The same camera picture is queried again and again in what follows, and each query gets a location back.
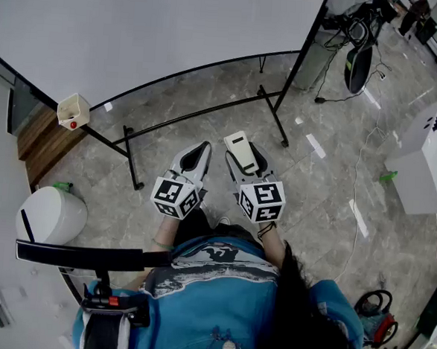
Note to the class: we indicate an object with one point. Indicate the dark green white-framed panel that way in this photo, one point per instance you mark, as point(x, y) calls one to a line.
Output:
point(434, 312)

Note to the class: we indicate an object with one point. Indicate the black curved mount bar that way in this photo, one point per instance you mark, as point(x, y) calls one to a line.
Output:
point(78, 255)

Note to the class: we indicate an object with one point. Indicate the black box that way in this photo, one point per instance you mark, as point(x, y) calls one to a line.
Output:
point(428, 31)

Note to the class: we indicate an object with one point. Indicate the person's right forearm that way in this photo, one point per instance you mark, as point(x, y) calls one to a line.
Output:
point(273, 248)

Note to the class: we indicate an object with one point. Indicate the white power strip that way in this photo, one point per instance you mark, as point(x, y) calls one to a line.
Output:
point(381, 75)

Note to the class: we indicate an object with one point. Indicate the black green office chair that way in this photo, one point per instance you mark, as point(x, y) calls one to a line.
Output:
point(360, 71)

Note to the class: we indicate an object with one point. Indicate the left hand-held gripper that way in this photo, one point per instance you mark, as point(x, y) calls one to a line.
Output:
point(172, 196)

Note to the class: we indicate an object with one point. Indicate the white marker holder box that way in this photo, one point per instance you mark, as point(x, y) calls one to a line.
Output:
point(72, 109)

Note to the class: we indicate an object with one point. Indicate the dark glass panel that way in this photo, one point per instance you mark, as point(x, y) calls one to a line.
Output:
point(23, 108)

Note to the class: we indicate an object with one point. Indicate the person's blue printed t-shirt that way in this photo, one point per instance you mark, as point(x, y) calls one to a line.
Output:
point(213, 307)

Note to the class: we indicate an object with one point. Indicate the black clamp with red button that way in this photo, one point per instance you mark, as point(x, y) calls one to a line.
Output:
point(101, 300)

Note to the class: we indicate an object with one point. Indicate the green spray bottle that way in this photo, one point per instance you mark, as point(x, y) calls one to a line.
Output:
point(388, 177)
point(62, 186)

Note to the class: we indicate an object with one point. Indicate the person's black trousers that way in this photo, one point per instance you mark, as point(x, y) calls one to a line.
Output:
point(192, 228)

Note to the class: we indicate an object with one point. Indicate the person's left forearm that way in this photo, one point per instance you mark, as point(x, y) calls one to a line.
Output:
point(166, 230)

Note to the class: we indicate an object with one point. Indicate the person's right white shoe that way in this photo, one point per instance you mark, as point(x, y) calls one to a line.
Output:
point(224, 220)

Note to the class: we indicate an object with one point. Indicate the white rounded appliance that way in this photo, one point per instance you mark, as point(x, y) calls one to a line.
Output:
point(51, 214)

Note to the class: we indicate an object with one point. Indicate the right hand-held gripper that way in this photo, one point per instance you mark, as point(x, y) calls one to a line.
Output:
point(263, 199)

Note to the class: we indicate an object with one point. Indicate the wooden platform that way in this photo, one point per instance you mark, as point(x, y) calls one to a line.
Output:
point(41, 142)

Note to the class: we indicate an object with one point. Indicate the white cabinet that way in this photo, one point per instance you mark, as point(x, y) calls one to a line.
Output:
point(424, 169)

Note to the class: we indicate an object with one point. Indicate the red round magnet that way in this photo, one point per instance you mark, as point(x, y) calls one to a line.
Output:
point(73, 125)

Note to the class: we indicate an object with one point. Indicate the small white rectangular device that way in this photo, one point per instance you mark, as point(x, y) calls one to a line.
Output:
point(240, 149)

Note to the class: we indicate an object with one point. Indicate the red black wheeled device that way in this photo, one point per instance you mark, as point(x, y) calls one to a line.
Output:
point(378, 323)

